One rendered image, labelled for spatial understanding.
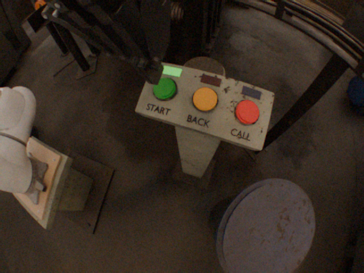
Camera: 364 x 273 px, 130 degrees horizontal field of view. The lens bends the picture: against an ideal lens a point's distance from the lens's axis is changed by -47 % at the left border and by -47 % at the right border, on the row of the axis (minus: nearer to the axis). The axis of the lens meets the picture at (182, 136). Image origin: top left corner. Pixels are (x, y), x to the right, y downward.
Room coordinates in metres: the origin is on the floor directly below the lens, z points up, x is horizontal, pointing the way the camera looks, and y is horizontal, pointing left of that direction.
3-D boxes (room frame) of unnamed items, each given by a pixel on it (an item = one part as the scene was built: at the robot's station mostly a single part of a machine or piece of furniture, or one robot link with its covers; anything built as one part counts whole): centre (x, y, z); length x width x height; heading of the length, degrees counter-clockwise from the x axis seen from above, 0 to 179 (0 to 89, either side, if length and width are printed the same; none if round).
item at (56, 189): (0.08, 0.65, 0.33); 0.32 x 0.32 x 0.04; 68
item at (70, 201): (0.08, 0.65, 0.16); 0.40 x 0.40 x 0.31; 68
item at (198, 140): (0.16, -0.05, 0.31); 0.24 x 0.16 x 0.62; 65
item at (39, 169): (0.07, 0.63, 0.39); 0.22 x 0.18 x 0.06; 70
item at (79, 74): (1.09, 0.82, 0.36); 0.26 x 0.20 x 0.72; 100
